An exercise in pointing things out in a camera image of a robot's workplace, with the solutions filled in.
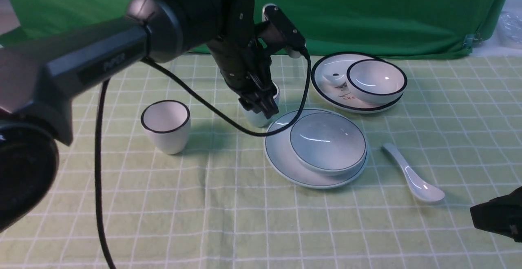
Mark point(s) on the white cup black rim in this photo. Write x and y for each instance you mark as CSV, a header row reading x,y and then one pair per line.
x,y
167,124

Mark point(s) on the metal binder clip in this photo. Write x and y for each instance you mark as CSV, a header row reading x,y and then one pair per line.
x,y
471,40

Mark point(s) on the pale blue spoon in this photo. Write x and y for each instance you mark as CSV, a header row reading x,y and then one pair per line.
x,y
419,188

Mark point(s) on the small white spoon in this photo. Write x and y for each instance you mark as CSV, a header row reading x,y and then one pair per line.
x,y
335,79

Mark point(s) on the pale blue cup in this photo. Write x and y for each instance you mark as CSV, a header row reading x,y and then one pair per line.
x,y
259,120

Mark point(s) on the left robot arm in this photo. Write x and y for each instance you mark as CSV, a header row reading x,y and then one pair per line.
x,y
40,79

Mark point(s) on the pale blue plate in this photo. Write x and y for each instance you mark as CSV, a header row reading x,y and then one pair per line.
x,y
280,155

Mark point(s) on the white bowl black rim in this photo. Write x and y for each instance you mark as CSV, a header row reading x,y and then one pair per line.
x,y
376,82

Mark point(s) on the green checkered tablecloth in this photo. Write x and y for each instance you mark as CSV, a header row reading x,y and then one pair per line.
x,y
219,204

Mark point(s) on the pale blue bowl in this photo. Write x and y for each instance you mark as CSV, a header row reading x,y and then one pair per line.
x,y
328,144

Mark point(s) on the green backdrop cloth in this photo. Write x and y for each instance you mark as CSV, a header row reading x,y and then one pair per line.
x,y
415,29

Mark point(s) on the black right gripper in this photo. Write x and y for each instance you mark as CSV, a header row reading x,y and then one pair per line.
x,y
501,215

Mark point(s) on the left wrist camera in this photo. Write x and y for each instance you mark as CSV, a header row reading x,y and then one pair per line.
x,y
279,33

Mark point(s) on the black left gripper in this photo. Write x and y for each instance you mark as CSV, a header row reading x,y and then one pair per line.
x,y
246,72

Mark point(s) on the white plate black rim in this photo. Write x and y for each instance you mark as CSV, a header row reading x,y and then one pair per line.
x,y
341,97

